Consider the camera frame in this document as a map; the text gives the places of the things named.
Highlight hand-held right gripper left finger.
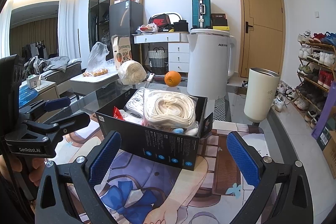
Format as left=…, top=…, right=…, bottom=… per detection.
left=35, top=130, right=122, bottom=224

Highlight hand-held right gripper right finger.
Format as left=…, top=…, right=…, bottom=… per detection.
left=226, top=131, right=314, bottom=224

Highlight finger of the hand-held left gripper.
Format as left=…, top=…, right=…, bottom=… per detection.
left=22, top=112, right=91, bottom=140
left=26, top=97, right=71, bottom=115

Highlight red and white packet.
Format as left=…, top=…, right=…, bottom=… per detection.
left=113, top=106, right=132, bottom=122

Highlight black cardboard box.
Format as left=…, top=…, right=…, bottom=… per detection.
left=95, top=88, right=214, bottom=171

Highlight white plush toy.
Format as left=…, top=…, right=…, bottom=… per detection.
left=172, top=127, right=199, bottom=137

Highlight bag of white cords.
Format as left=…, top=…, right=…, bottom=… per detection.
left=143, top=89, right=200, bottom=132

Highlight person's left hand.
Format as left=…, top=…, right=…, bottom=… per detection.
left=0, top=153, right=46, bottom=188

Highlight blue plastic packet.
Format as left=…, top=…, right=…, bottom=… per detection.
left=18, top=86, right=40, bottom=109

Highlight tissue box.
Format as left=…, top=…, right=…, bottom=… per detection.
left=26, top=75, right=45, bottom=89

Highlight white side table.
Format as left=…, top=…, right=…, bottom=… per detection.
left=70, top=70, right=121, bottom=98

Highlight grey clothes pile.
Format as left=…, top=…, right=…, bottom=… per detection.
left=43, top=55, right=71, bottom=73

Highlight clear plastic bag of kumquats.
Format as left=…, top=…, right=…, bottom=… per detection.
left=83, top=42, right=110, bottom=77

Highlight printed desk mat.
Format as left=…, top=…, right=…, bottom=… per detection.
left=59, top=109, right=271, bottom=224

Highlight cream tumbler cup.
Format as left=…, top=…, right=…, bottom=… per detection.
left=244, top=67, right=281, bottom=123

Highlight white sneakers on floor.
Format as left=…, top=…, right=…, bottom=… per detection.
left=273, top=81, right=297, bottom=111

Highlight white yarn ball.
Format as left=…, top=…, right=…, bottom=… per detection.
left=118, top=60, right=147, bottom=85

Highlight dark green box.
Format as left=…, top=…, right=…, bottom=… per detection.
left=316, top=127, right=330, bottom=146

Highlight printed fruit carton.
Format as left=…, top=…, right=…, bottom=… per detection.
left=111, top=34, right=133, bottom=71

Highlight brown cardboard box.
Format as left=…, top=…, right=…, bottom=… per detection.
left=322, top=131, right=336, bottom=172

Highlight purple board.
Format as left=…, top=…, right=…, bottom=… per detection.
left=311, top=88, right=336, bottom=139

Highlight white electric kettle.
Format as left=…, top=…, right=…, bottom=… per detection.
left=186, top=28, right=237, bottom=102

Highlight orange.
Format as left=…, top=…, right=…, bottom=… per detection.
left=164, top=71, right=181, bottom=87

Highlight woven basket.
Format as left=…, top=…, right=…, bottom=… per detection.
left=148, top=48, right=168, bottom=75

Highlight dark glass cabinet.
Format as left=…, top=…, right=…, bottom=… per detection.
left=88, top=0, right=126, bottom=56

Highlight grey fridge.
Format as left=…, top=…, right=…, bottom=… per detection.
left=109, top=0, right=144, bottom=39

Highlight shoe rack with shoes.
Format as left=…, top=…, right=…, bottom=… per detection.
left=294, top=31, right=336, bottom=128

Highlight white dresser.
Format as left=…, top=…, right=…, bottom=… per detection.
left=133, top=32, right=190, bottom=73

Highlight wooden door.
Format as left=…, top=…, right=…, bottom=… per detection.
left=237, top=0, right=286, bottom=79

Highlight black case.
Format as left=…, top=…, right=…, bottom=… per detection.
left=173, top=20, right=189, bottom=32

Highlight teal suitcase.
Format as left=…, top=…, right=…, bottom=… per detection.
left=192, top=0, right=213, bottom=29

